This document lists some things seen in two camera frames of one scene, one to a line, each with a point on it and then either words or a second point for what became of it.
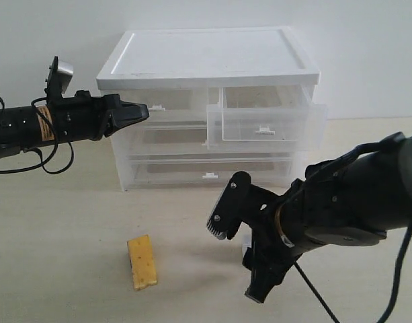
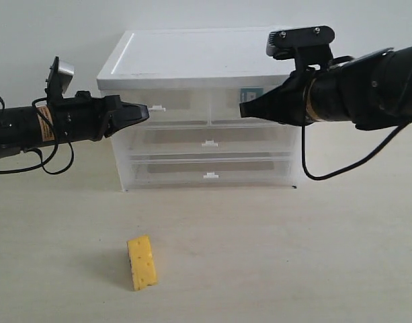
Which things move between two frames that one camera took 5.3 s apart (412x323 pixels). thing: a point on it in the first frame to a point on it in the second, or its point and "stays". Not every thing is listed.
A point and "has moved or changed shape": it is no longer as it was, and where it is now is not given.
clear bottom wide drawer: [150, 171] stays
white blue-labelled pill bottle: [246, 239] to [246, 94]
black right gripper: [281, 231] to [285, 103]
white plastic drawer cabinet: [220, 101] stays
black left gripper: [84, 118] stays
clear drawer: [266, 118] has moved or changed shape
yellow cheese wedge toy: [142, 262] stays
